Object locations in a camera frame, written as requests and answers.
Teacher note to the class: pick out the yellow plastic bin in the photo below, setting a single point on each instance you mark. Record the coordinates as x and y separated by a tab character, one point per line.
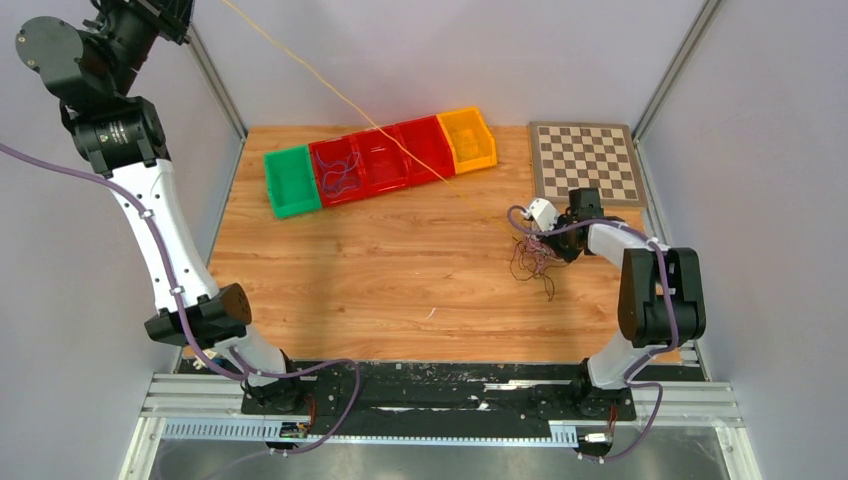
470	139

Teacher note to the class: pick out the wooden chessboard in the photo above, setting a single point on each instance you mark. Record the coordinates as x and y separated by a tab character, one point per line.
571	155

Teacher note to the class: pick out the red plastic bin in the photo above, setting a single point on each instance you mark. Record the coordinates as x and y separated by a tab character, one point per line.
384	163
425	139
338	171

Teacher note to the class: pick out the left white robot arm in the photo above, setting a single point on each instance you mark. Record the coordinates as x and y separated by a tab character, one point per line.
90	70

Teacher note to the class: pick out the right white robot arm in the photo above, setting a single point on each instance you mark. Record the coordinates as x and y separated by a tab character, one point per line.
660	301

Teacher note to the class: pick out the green plastic bin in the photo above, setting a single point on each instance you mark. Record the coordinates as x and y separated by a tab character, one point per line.
291	184

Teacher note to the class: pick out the white blue toy car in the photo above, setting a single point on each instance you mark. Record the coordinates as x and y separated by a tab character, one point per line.
211	356

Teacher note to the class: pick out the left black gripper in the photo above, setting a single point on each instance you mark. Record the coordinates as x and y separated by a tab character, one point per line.
169	17

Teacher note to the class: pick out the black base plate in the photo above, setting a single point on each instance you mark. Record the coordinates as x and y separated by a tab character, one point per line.
437	400

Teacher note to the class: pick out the middle red plastic bin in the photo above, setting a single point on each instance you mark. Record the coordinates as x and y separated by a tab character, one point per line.
384	163

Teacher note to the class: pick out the aluminium frame rail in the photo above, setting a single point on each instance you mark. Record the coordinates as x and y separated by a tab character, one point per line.
195	406

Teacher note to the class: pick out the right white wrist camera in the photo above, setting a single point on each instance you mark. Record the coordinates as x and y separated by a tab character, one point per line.
543	213

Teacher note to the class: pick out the left red plastic bin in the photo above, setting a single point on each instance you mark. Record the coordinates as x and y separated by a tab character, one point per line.
338	171

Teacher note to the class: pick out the right red plastic bin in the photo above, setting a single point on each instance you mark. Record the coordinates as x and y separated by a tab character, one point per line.
425	139

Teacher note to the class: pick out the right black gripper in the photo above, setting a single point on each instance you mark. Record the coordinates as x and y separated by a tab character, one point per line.
549	241

